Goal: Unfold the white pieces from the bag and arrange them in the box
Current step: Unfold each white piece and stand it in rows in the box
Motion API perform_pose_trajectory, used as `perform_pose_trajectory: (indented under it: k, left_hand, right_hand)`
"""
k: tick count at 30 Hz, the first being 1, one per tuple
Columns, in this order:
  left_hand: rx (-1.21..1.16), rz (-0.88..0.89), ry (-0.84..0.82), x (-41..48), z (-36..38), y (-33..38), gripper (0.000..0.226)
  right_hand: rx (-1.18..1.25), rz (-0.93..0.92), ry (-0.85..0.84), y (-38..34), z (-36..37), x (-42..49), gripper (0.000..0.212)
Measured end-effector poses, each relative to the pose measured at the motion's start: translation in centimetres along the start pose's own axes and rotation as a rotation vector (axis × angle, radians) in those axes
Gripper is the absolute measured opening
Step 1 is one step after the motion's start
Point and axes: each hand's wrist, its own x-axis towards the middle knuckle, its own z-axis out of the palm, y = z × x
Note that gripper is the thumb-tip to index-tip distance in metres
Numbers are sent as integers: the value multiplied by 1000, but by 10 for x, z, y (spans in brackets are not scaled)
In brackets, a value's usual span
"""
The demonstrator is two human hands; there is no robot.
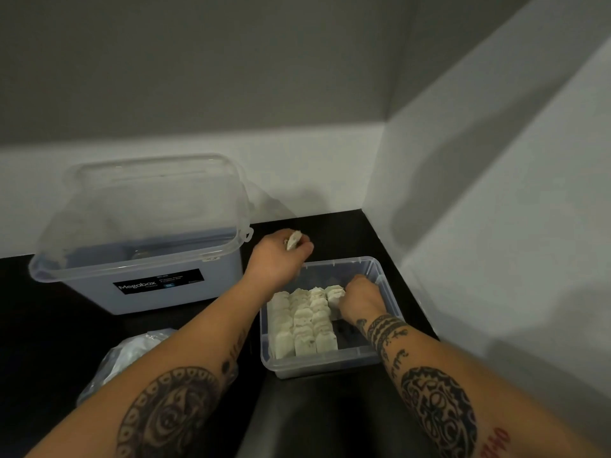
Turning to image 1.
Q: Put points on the small clear plastic bin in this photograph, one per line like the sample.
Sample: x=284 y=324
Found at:
x=329 y=367

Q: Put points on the person's right forearm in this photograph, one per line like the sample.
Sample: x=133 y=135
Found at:
x=468 y=395

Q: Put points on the large clear storage box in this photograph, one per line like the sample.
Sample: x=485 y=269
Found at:
x=86 y=295

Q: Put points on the white tea bag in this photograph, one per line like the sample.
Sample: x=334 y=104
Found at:
x=292 y=240

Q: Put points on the person's right hand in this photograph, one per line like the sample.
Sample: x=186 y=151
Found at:
x=363 y=300

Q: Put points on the person's left forearm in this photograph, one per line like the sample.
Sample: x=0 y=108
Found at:
x=157 y=391

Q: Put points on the clear plastic bag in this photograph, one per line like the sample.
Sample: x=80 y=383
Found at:
x=110 y=367

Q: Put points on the rows of white tea bags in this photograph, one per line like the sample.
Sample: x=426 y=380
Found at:
x=300 y=324

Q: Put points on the person's left hand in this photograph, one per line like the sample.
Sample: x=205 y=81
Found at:
x=272 y=264

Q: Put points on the clear storage box lid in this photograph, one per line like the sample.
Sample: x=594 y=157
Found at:
x=153 y=200

